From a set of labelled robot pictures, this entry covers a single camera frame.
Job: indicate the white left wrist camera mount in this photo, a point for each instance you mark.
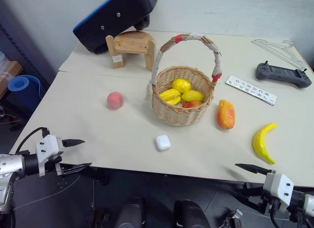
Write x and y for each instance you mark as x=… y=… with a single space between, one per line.
x=47 y=144

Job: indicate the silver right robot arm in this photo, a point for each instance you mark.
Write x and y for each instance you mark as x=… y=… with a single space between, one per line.
x=307 y=203

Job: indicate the white alphabet letter strip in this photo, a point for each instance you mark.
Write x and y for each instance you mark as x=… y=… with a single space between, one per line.
x=251 y=90

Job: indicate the red apple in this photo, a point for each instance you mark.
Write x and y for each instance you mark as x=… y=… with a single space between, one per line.
x=192 y=104

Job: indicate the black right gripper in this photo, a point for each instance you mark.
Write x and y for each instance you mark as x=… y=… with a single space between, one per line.
x=267 y=201

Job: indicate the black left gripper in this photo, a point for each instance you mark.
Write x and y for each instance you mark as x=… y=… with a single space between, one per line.
x=49 y=165

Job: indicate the white earbud case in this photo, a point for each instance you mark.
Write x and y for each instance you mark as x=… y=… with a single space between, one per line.
x=162 y=142

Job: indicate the yellow starfruit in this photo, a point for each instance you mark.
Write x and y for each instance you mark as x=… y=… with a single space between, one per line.
x=170 y=96

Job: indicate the round yellow lemon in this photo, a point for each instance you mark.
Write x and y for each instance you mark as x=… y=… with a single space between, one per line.
x=182 y=85

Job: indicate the rolled blue foam mat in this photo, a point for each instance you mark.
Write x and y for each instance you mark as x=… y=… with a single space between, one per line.
x=23 y=85

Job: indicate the small wooden stool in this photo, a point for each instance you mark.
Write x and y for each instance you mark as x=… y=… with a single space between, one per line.
x=133 y=43

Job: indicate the yellow banana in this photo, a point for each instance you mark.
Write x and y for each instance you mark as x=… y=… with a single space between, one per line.
x=261 y=142

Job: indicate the oval yellow lemon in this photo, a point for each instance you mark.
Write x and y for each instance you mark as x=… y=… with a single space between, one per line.
x=192 y=95

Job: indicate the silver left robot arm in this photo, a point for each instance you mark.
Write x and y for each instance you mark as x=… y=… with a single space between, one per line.
x=11 y=164

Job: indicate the dark rounded shape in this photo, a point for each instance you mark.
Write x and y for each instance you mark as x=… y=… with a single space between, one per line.
x=190 y=214
x=130 y=213

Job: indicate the grey handheld controller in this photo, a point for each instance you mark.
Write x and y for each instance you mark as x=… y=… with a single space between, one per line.
x=282 y=74

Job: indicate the pink peach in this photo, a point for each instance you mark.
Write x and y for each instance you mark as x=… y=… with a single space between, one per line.
x=114 y=100

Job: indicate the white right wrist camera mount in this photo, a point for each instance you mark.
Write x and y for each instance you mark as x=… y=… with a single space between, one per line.
x=278 y=186

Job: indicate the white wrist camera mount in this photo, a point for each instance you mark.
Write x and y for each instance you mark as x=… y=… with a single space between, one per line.
x=278 y=186
x=47 y=144

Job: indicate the black metal shelf frame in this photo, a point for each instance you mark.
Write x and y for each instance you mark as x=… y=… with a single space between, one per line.
x=32 y=58

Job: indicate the brown cardboard box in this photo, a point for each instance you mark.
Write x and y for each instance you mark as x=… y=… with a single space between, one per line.
x=9 y=70

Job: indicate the orange mango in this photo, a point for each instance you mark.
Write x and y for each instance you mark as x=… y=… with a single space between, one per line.
x=226 y=115

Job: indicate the black case with blue trim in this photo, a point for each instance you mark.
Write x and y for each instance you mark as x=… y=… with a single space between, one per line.
x=110 y=19

